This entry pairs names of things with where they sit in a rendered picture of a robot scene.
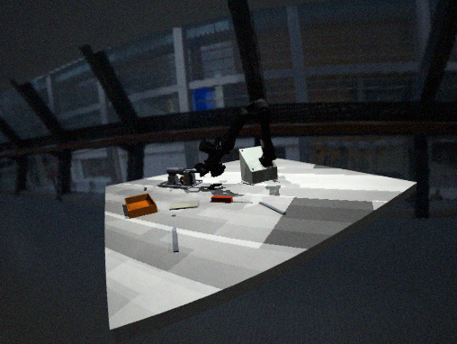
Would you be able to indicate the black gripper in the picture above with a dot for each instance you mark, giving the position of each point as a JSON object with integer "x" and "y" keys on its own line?
{"x": 203, "y": 169}

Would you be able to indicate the orange open tray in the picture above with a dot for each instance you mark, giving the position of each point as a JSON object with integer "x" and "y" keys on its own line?
{"x": 140, "y": 205}

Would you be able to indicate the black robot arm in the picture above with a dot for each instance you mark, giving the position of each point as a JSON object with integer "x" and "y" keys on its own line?
{"x": 229, "y": 138}

